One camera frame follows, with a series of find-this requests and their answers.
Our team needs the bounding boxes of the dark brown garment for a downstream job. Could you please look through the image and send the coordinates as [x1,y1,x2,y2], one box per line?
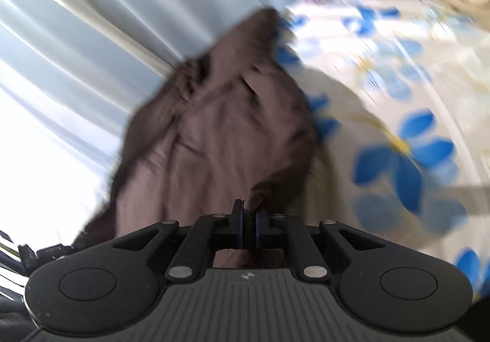
[74,8,316,247]

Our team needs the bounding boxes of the blue floral bed sheet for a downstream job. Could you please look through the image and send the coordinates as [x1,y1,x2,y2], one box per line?
[273,0,490,299]

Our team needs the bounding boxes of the white pleated curtain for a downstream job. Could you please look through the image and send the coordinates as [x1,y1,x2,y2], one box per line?
[1,0,291,249]

